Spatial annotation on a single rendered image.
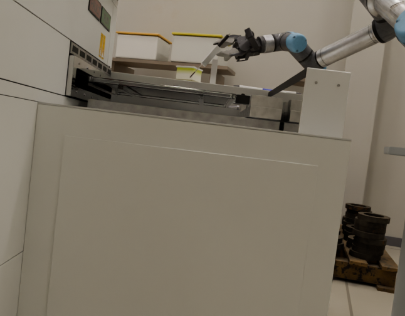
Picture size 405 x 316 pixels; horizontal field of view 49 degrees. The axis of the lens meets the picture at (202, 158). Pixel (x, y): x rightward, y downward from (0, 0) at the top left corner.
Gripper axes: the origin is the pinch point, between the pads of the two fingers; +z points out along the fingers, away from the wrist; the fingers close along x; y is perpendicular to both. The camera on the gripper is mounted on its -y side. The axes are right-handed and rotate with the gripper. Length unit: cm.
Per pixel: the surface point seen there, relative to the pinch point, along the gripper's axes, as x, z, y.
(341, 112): -68, 5, -72
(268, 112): -58, 13, -55
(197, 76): -18.9, 15.5, -11.8
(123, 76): -20, 42, -21
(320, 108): -66, 9, -72
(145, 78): -22.6, 35.8, -21.9
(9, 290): -86, 76, -58
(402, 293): -107, -12, -41
